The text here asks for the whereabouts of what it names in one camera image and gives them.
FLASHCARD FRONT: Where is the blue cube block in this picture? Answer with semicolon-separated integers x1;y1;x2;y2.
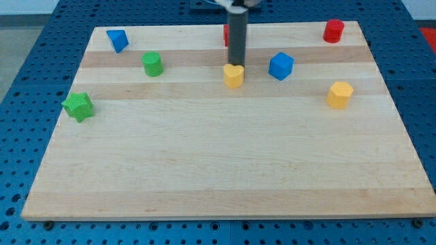
268;52;294;81

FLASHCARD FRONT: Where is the wooden board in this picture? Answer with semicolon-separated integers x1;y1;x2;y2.
21;21;435;221

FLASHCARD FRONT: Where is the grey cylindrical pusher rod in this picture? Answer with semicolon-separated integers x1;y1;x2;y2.
228;12;248;67

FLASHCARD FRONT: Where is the red block behind rod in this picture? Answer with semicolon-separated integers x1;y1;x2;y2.
223;24;228;47

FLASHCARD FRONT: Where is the red cylinder block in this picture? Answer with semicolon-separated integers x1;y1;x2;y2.
323;19;345;44

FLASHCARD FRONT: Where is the green star block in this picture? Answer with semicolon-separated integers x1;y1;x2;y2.
61;93;94;123

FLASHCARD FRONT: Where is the blue triangle block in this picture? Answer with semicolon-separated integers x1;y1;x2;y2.
106;30;129;54

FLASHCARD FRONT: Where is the yellow hexagon block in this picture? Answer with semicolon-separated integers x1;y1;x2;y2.
326;82;354;110

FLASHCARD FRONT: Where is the robot arm end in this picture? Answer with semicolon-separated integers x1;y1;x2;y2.
215;0;262;14

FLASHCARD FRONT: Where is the yellow heart block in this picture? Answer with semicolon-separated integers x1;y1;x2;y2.
223;63;245;89

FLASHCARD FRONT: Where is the green cylinder block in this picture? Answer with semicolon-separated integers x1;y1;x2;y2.
142;51;164;77

